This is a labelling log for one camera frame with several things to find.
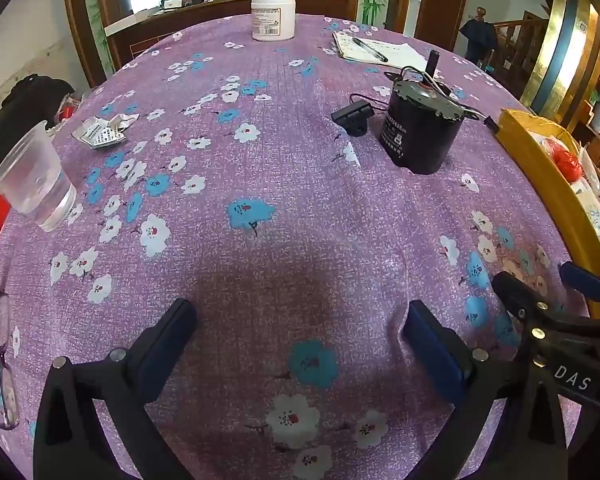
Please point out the black backpack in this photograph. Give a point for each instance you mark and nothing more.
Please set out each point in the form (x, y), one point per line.
(25, 102)

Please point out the thin-framed eyeglasses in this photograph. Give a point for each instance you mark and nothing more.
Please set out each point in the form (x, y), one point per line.
(2, 360)

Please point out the black pen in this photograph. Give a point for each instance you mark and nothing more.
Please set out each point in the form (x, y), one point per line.
(370, 50)

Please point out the pink white tissue packet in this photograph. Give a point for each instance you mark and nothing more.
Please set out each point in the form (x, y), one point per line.
(592, 215)

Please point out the small black clip device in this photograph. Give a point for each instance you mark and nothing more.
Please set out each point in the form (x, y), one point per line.
(352, 116)

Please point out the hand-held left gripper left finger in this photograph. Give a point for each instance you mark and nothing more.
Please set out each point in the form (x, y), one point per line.
(172, 345)

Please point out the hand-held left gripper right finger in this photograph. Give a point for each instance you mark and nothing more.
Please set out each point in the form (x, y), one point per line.
(430, 350)

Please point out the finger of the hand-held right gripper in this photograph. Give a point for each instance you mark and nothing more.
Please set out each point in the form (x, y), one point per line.
(582, 282)
(515, 292)

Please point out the black electric motor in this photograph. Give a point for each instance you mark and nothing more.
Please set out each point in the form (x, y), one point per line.
(415, 130)

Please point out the golden pillar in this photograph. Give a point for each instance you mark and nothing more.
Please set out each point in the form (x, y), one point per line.
(560, 45)

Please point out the wooden sideboard cabinet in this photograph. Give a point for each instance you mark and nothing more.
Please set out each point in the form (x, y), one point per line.
(205, 25)

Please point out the clear plastic cup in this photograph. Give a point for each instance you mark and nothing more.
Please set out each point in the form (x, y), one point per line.
(35, 180)

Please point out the purple floral tablecloth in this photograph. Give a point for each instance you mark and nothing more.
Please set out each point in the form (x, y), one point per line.
(280, 160)

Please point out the yellow cardboard box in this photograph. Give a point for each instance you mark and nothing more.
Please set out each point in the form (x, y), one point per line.
(540, 170)

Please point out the brown wooden door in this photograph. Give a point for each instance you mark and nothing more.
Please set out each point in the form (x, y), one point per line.
(442, 5)

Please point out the wooden stair railing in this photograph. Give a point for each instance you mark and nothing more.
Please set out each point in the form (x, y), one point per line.
(517, 55)

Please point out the white plastic jar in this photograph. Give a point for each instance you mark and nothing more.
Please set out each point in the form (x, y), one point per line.
(274, 17)

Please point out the white paper notebook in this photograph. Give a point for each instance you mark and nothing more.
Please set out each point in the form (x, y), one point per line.
(400, 52)

